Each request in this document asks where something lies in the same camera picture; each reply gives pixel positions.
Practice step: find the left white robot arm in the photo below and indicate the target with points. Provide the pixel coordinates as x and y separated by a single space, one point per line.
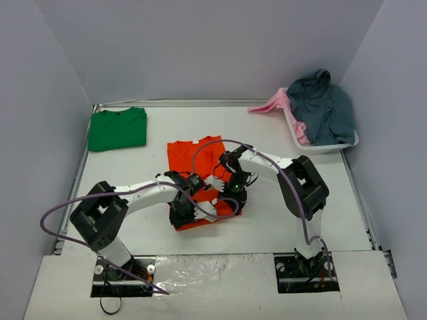
98 220

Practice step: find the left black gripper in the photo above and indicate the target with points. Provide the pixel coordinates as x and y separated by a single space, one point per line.
181 215

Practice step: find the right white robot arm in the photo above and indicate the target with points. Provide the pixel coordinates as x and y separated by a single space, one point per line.
303 190

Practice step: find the white plastic basket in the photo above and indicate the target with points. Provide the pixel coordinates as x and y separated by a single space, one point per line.
317 150

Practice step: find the green folded t-shirt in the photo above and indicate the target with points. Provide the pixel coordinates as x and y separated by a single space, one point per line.
113 130

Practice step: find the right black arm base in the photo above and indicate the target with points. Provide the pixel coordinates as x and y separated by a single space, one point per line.
295 274

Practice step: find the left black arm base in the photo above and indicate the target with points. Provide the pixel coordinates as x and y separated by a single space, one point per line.
110 282

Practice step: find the orange t-shirt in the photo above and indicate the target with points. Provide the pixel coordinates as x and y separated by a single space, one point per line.
205 153

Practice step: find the pink t-shirt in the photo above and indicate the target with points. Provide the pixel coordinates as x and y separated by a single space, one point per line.
281 101

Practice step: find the blue-grey t-shirt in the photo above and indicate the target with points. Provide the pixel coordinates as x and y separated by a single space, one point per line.
324 108

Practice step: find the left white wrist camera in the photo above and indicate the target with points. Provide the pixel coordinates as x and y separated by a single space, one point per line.
205 211

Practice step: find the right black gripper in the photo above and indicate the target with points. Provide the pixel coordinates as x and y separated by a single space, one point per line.
232 198

